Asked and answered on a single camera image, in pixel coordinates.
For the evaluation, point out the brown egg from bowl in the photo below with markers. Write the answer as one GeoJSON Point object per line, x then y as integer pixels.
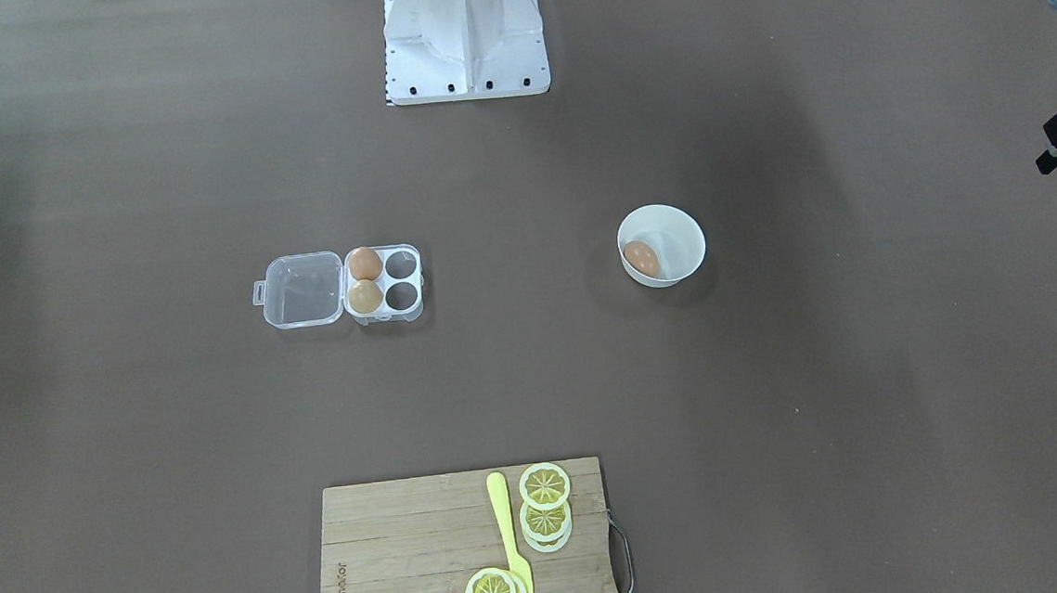
{"type": "Point", "coordinates": [642, 258]}

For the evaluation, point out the clear plastic egg box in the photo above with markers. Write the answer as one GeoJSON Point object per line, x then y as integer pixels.
{"type": "Point", "coordinates": [310, 289]}

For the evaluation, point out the brown egg in box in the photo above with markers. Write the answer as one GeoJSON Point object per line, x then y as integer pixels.
{"type": "Point", "coordinates": [364, 264]}

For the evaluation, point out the pale beige egg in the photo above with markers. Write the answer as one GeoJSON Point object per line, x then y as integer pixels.
{"type": "Point", "coordinates": [365, 296]}

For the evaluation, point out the white bowl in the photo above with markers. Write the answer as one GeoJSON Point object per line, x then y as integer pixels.
{"type": "Point", "coordinates": [676, 237]}

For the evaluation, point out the lemon slice middle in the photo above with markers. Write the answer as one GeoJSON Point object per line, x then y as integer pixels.
{"type": "Point", "coordinates": [545, 526]}

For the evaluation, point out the lemon slice lower stack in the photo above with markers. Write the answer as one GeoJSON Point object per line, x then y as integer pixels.
{"type": "Point", "coordinates": [557, 541]}

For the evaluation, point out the yellow plastic knife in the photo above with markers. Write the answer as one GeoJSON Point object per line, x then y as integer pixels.
{"type": "Point", "coordinates": [498, 493]}

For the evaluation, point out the bamboo cutting board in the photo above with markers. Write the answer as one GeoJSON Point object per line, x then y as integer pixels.
{"type": "Point", "coordinates": [430, 534]}

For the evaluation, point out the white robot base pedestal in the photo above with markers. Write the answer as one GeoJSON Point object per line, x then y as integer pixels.
{"type": "Point", "coordinates": [459, 50]}

